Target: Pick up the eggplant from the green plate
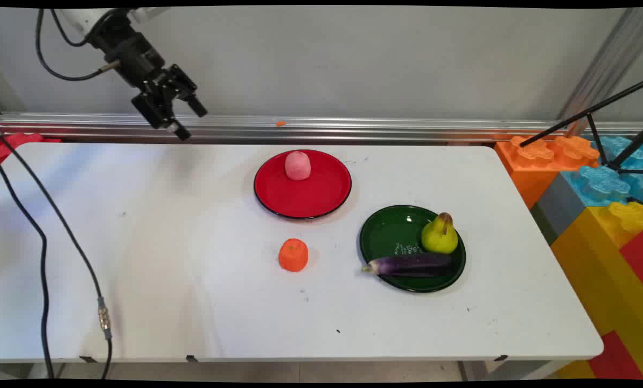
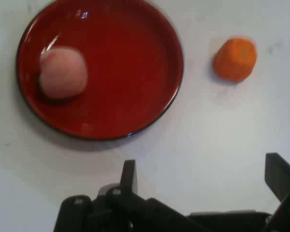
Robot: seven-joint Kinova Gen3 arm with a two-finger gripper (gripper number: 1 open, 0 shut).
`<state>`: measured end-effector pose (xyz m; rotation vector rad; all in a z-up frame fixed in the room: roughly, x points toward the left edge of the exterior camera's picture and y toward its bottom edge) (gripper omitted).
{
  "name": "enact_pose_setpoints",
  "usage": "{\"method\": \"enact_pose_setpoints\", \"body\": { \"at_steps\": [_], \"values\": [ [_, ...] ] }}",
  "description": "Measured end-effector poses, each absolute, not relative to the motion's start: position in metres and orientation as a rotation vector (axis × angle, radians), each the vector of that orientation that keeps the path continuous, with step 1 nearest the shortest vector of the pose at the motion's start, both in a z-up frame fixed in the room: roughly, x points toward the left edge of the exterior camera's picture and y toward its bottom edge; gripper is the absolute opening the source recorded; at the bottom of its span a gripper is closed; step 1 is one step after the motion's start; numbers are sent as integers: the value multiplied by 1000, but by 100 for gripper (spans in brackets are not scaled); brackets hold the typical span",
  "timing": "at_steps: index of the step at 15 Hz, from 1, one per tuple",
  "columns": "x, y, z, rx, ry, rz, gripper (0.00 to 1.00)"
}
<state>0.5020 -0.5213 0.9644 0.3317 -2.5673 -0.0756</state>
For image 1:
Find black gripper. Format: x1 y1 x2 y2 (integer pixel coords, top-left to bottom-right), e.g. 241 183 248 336
87 15 208 141

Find purple toy eggplant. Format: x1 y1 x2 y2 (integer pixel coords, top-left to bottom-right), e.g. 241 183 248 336
361 253 453 278

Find pink toy peach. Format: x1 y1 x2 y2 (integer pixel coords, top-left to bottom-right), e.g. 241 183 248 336
284 151 312 181

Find red plate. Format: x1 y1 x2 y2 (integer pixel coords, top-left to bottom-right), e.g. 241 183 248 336
254 149 352 220

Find red plastic object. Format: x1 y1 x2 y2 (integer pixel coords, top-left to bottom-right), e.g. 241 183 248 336
0 132 62 164

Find orange toy fruit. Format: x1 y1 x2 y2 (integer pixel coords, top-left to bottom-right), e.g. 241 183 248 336
278 238 309 273

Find dark green plate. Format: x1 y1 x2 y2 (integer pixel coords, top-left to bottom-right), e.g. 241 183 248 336
359 205 467 294

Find yellow-green toy pear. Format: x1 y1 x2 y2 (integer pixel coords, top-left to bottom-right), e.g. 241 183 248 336
421 212 459 255

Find orange giant building block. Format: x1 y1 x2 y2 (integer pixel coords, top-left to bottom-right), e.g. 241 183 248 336
495 135 602 210

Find grey giant building block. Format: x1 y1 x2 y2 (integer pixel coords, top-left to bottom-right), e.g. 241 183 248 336
530 171 587 246

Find black tripod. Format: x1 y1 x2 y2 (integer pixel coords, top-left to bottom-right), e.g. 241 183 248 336
519 78 643 176

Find blue giant building block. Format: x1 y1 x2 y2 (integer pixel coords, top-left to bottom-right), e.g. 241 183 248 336
561 135 643 208

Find yellow giant building block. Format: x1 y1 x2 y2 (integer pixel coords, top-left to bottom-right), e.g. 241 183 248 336
550 202 643 379

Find red giant building block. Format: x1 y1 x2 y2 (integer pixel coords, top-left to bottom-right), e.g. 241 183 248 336
620 226 643 293
588 330 643 380

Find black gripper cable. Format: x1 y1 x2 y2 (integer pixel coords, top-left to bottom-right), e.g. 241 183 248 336
35 8 122 82

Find horizontal aluminium rail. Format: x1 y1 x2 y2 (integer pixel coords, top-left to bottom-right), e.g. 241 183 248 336
0 112 643 144

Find thick black cable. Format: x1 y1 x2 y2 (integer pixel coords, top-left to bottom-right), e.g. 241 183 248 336
0 156 56 380

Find black cable with metal connector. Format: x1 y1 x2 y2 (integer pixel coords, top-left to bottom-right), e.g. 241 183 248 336
0 127 113 380

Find grey table leg frame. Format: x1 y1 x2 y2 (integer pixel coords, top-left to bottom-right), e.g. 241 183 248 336
459 360 567 381

